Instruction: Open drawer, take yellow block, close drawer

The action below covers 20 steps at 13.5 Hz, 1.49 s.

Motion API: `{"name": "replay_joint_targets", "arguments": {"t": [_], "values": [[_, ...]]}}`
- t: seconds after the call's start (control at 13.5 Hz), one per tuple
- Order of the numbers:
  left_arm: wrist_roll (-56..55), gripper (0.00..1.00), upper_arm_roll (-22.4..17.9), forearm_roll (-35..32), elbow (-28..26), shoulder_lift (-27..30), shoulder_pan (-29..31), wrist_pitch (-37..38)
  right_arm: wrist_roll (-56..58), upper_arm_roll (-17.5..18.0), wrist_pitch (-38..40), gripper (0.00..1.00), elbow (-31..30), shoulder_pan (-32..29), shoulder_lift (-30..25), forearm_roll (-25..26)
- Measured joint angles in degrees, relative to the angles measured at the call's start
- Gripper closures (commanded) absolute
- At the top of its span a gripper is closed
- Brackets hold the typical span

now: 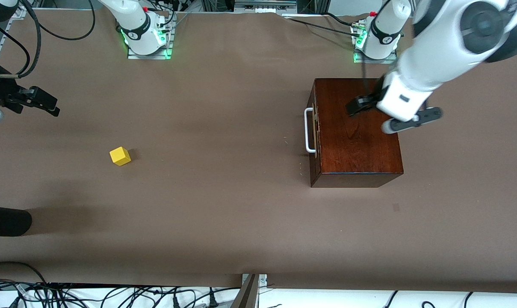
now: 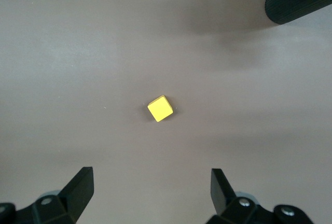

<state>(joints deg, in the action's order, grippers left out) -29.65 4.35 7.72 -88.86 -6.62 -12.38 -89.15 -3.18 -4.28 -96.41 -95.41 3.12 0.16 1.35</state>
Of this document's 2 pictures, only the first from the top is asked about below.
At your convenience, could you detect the yellow wooden block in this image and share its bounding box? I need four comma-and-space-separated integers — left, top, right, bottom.
109, 146, 132, 166

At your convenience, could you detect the small metal bracket plate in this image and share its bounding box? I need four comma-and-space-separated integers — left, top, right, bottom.
241, 274, 268, 286

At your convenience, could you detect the light wood drawer white handle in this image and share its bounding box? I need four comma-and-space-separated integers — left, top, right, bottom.
304, 103, 323, 172

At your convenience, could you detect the brown table cover sheet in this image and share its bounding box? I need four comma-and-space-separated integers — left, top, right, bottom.
0, 9, 517, 293

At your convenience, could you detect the grey equipment bar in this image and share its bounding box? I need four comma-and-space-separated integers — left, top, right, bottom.
234, 0, 298, 10

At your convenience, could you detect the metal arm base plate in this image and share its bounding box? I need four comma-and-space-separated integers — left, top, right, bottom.
353, 48, 399, 65
127, 42, 174, 60

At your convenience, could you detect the perforated aluminium rail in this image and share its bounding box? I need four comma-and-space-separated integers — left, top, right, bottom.
0, 9, 27, 65

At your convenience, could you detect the dark red wooden cabinet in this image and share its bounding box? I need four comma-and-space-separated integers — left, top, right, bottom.
310, 78, 404, 189

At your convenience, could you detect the grey metal post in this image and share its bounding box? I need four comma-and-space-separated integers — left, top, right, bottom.
230, 274, 260, 308

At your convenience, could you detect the black cable across table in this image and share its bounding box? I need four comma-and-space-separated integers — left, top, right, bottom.
284, 16, 358, 37

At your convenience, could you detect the black arcing cable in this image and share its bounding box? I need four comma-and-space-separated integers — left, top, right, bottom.
0, 261, 49, 285

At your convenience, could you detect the thin black looping cable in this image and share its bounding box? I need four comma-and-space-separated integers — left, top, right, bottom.
21, 0, 96, 41

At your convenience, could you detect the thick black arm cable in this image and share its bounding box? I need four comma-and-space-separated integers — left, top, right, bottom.
0, 0, 43, 80

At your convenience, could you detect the black ribbed foam cylinder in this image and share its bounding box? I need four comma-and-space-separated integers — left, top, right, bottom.
0, 205, 32, 237

